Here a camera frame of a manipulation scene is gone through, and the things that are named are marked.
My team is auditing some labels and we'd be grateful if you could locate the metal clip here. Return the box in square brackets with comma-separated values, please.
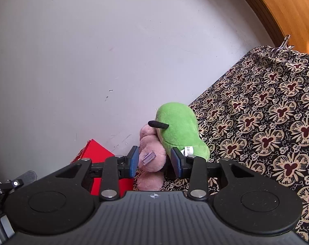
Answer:
[270, 34, 295, 57]

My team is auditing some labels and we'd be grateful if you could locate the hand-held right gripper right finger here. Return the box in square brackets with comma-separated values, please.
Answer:
[170, 147, 258, 202]

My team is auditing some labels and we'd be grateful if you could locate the red cardboard box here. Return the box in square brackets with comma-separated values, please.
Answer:
[70, 139, 134, 197]

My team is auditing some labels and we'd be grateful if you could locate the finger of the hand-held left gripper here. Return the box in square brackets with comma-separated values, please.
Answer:
[5, 170, 38, 188]

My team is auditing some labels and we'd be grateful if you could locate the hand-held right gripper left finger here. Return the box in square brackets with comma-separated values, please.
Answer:
[51, 145, 140, 202]

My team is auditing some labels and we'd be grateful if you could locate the green plush toy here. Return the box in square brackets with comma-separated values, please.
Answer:
[148, 102, 211, 162]

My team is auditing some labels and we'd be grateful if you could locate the pink plush toy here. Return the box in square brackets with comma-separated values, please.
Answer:
[133, 124, 170, 192]

